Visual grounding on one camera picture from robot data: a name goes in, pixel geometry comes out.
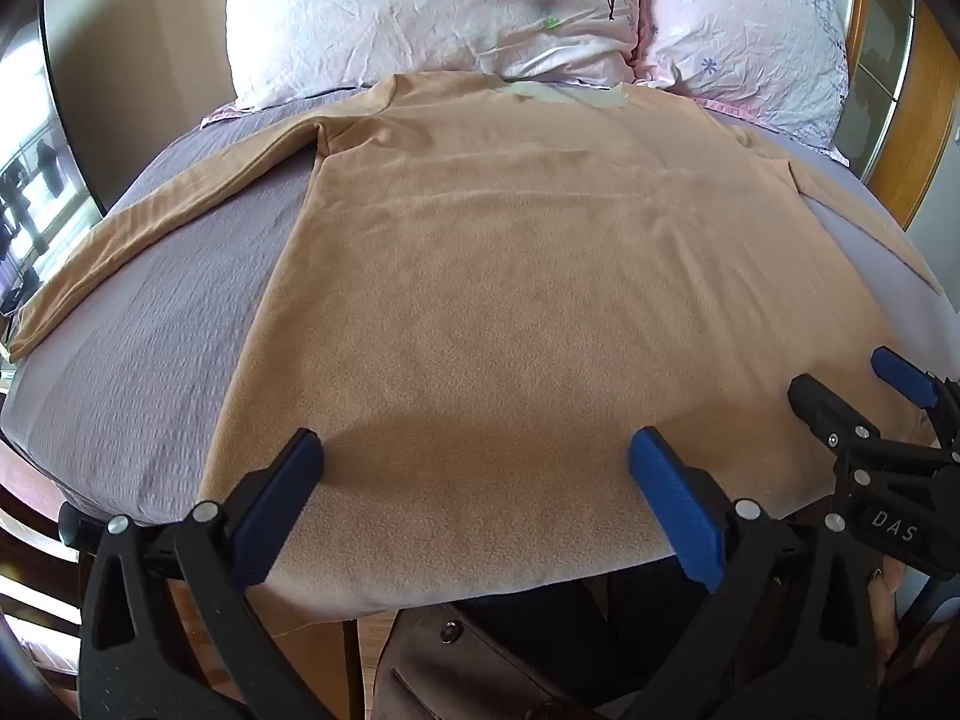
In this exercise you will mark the grey bed sheet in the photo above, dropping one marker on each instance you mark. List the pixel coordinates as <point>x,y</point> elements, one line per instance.
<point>187,360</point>

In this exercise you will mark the tan long-sleeved shirt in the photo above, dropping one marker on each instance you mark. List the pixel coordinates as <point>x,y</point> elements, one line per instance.
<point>487,277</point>

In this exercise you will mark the pink floral pillow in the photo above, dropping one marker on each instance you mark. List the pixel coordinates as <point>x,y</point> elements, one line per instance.
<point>735,37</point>

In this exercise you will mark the dark wooden bed frame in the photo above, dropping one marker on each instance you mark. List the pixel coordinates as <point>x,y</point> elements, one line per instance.
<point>30,540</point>

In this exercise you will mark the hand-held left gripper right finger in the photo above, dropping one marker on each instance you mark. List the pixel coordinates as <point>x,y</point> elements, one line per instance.
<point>675,510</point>

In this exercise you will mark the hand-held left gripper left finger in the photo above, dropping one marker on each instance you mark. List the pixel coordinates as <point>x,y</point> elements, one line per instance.
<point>279,506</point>

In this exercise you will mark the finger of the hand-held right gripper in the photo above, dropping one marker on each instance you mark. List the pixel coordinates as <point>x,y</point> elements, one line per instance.
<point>821,405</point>
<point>904,375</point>

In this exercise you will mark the dark pants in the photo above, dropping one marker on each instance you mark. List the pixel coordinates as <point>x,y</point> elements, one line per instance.
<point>547,607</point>

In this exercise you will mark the brown jacket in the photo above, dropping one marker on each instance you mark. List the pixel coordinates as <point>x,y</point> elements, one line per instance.
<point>465,675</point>

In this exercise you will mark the white floral pillow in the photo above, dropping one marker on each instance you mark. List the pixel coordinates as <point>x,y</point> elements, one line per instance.
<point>420,7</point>

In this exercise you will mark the person's right hand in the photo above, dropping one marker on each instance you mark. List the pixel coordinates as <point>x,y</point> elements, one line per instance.
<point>889,615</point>

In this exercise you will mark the window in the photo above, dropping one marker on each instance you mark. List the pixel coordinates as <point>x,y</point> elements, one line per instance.
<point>26,187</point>

